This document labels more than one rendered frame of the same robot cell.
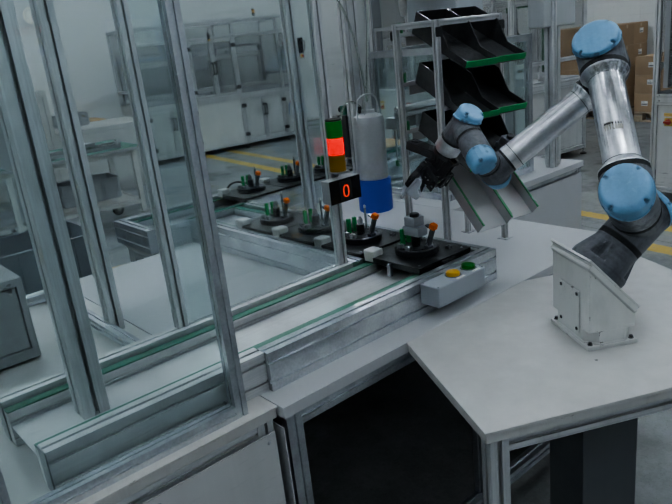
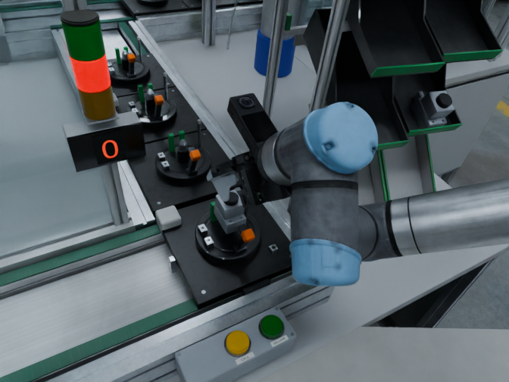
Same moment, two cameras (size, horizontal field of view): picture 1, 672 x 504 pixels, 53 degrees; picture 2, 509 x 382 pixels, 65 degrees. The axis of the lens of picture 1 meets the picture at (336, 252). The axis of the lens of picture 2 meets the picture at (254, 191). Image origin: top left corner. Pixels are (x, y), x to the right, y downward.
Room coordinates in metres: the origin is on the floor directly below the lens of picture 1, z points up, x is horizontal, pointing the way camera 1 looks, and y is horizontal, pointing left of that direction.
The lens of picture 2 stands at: (1.48, -0.35, 1.65)
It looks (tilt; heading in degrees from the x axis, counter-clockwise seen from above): 44 degrees down; 6
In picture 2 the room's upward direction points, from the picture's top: 7 degrees clockwise
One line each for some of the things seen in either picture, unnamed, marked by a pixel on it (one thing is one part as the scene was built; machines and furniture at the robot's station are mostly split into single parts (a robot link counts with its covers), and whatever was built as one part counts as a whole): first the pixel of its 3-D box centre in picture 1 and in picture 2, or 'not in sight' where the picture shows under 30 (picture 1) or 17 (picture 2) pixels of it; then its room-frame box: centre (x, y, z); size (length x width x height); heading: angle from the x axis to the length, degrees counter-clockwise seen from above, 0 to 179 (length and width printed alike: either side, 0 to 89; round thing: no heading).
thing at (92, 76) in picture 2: (335, 146); (91, 69); (1.98, -0.03, 1.33); 0.05 x 0.05 x 0.05
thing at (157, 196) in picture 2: (360, 227); (182, 152); (2.21, -0.09, 1.01); 0.24 x 0.24 x 0.13; 39
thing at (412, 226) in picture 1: (412, 223); (228, 205); (2.02, -0.25, 1.06); 0.08 x 0.04 x 0.07; 39
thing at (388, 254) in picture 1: (416, 253); (227, 240); (2.01, -0.26, 0.96); 0.24 x 0.24 x 0.02; 39
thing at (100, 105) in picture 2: (337, 162); (97, 98); (1.98, -0.03, 1.28); 0.05 x 0.05 x 0.05
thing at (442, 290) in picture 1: (453, 284); (236, 351); (1.79, -0.33, 0.93); 0.21 x 0.07 x 0.06; 129
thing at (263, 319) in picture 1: (344, 297); (85, 296); (1.84, -0.01, 0.91); 0.84 x 0.28 x 0.10; 129
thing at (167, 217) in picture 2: (373, 254); (168, 220); (2.03, -0.12, 0.97); 0.05 x 0.05 x 0.04; 39
